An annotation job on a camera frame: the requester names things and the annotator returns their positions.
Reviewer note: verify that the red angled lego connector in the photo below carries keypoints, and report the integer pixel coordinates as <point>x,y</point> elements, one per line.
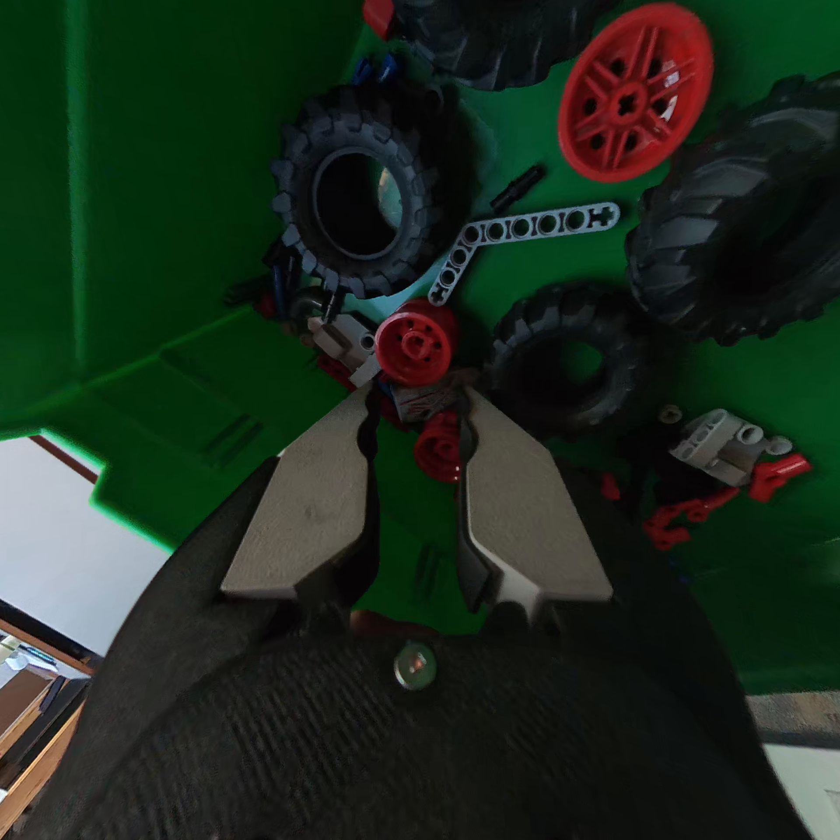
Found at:
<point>778,469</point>

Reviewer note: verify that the light grey bent liftarm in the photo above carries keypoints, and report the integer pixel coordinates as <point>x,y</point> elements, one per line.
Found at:
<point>467,241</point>

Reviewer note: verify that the small tan lego bush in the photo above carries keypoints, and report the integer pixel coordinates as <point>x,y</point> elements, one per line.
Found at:
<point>669,413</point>

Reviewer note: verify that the red lego piece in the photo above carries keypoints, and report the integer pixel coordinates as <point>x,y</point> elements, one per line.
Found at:
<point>377,16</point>

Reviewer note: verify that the large black rubber tire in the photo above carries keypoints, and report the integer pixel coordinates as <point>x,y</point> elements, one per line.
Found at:
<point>499,46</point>
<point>695,229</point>

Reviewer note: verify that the light grey lego connector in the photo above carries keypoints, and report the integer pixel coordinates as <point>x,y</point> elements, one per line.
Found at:
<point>341,338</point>

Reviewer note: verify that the red lego liftarm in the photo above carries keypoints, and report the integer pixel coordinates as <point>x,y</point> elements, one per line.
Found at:
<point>669,525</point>

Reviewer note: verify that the green plastic bin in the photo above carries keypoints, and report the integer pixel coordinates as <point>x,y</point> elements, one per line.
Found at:
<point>164,197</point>

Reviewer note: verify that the small red lego pin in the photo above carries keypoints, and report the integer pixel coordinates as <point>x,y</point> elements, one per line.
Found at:
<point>610,487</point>

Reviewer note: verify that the light grey lego assembly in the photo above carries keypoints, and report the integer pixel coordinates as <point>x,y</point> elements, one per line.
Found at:
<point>715,446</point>

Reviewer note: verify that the black lego piece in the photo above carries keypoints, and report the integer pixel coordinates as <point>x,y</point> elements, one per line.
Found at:
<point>682,479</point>

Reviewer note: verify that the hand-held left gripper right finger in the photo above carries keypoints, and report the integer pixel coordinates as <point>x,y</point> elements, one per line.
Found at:
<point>525,512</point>

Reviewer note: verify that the medium black rubber tire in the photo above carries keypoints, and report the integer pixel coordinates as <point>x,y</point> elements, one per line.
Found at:
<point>525,341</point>
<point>295,164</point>

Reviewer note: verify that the small red wheel hub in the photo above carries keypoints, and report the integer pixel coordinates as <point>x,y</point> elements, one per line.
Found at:
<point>430,321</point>
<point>436,453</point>

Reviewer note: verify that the wooden shelf unit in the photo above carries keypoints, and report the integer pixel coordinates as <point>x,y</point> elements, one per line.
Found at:
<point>33,774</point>

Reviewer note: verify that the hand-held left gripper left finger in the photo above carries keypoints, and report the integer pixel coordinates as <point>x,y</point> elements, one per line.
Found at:
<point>308,505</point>

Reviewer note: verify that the black connector pin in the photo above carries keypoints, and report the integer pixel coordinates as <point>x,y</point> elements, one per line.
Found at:
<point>518,184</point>

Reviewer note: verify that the blue connector pin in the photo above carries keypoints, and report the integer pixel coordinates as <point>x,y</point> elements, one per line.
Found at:
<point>390,64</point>

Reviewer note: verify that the grey panel with red print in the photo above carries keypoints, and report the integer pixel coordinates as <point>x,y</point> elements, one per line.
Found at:
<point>423,400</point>

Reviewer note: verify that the large red wheel rim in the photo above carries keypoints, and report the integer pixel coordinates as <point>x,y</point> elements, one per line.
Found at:
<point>682,52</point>

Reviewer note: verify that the pile of dark lego pins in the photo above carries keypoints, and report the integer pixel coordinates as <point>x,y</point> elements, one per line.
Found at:
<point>282,282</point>

